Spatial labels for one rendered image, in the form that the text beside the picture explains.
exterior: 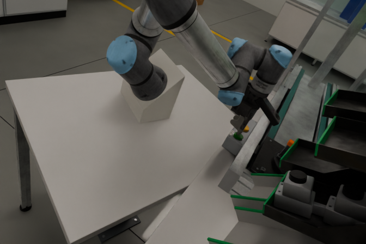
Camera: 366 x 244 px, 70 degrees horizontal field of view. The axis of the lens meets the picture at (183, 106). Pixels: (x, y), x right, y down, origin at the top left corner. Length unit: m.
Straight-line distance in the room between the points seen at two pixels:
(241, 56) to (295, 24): 5.05
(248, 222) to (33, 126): 0.74
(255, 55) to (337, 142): 0.45
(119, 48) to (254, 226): 0.67
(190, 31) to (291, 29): 5.32
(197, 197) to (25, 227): 1.11
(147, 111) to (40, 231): 1.00
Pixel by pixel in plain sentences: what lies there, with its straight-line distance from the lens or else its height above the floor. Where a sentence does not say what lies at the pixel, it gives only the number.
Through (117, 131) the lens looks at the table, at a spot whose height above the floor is 0.86.
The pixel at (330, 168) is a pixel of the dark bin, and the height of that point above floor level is 1.23.
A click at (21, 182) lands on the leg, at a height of 0.27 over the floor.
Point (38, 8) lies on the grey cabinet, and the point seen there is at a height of 0.16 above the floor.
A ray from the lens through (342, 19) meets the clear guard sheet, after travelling 2.19.
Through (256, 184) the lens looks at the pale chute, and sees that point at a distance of 0.86.
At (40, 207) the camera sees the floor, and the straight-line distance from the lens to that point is 1.83.
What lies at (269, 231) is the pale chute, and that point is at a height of 1.06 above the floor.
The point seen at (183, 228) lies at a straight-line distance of 0.85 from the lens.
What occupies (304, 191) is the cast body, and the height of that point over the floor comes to 1.26.
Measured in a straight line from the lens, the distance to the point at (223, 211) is 0.93.
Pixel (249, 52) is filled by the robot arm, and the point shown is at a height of 1.30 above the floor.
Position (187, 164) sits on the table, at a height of 0.86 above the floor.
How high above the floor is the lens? 1.57
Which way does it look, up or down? 35 degrees down
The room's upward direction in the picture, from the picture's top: 22 degrees clockwise
